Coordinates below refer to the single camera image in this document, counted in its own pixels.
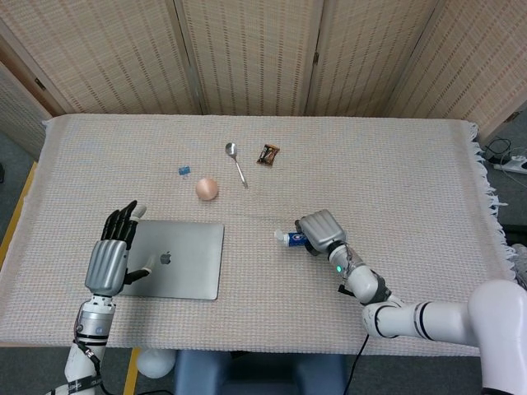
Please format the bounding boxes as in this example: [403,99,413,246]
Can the metal spoon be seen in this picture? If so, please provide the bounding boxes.
[224,142,250,190]

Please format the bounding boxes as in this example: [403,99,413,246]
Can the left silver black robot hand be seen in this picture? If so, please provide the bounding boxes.
[84,200,152,299]

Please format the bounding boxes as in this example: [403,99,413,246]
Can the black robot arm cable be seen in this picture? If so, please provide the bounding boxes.
[352,332,371,395]

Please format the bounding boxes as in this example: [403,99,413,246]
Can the woven folding screen panel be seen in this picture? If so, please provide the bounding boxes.
[0,32,68,161]
[386,0,527,142]
[306,0,452,119]
[0,0,205,117]
[174,0,330,118]

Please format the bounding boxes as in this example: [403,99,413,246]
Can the white power strip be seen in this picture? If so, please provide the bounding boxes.
[492,153,527,174]

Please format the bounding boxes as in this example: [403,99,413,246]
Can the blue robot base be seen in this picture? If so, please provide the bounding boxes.
[172,349,347,395]

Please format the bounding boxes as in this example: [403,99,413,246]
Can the brown egg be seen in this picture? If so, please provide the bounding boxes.
[195,177,219,202]

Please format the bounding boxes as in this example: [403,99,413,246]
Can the white blue toothpaste tube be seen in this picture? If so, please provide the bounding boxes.
[273,229,308,249]

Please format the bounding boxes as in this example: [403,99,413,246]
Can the black floor cable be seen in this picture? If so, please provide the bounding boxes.
[483,137,514,164]

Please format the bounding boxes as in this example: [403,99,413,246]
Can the black floor object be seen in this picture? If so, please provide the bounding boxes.
[500,224,527,246]

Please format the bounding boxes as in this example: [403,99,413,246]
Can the white round dome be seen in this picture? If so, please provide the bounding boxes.
[136,348,177,379]

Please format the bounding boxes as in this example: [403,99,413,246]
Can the white sneaker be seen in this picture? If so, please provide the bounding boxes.
[510,243,527,283]

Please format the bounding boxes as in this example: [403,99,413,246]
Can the silver closed laptop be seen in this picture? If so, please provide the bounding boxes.
[117,219,226,302]

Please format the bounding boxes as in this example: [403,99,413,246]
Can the brown snack packet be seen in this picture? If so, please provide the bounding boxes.
[256,143,281,168]

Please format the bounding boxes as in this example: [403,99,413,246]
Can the beige woven tablecloth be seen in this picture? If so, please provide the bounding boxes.
[0,114,511,357]

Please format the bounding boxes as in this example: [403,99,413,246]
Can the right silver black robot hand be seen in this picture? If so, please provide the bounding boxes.
[294,209,348,258]

